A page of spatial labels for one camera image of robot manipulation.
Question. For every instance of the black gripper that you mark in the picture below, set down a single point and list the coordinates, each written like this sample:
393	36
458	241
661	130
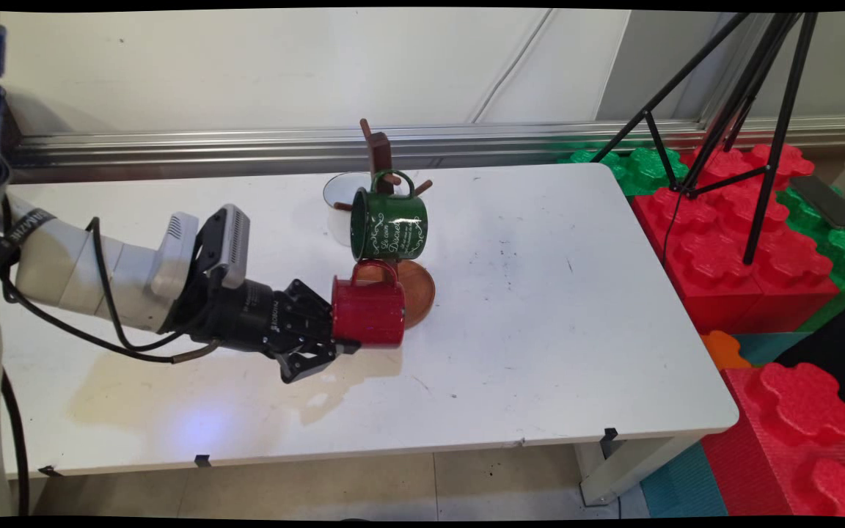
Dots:
250	315

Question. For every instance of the red enamel mug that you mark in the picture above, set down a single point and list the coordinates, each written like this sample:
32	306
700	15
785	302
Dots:
371	315

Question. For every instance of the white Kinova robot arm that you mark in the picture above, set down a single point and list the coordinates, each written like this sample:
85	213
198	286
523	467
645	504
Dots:
78	271

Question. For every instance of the brown wooden mug tree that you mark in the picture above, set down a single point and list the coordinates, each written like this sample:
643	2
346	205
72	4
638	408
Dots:
419	293

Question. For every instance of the green enamel mug white script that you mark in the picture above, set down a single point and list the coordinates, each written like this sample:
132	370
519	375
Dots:
393	220

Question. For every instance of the white table leg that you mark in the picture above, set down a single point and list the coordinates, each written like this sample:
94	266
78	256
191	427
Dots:
613	473

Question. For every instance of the orange foam piece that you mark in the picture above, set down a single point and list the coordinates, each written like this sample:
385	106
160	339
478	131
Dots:
723	350

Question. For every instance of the large red foam brick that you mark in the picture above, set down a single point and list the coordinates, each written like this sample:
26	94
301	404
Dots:
796	403
723	293

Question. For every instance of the black tripod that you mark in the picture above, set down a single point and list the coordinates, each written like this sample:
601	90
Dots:
782	132

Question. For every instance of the black smartphone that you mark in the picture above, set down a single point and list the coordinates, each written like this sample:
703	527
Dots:
826	202

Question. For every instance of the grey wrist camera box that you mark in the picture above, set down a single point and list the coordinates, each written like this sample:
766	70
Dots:
232	246

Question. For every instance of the aluminium wall rail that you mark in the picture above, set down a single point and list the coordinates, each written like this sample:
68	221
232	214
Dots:
246	147

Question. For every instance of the white wall conduit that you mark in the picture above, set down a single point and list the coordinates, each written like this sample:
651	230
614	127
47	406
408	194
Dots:
514	66

